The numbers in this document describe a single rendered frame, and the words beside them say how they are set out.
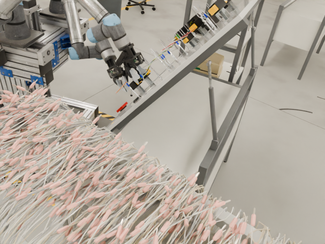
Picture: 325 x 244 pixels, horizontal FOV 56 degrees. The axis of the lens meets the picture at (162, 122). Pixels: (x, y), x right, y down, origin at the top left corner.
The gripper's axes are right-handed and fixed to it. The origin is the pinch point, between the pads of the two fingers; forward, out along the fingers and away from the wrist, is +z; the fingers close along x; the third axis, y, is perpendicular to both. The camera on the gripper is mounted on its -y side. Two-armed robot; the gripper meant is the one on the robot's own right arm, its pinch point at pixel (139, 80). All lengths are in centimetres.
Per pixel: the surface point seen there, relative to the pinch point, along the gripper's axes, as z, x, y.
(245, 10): -24, -1, 70
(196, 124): 49, 22, 2
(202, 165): 35, -21, 39
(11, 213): -24, -91, 60
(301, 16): 98, 300, -26
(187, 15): 0, 93, -29
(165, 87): 1.2, -7.2, 23.9
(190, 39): -5.7, 27.8, 19.6
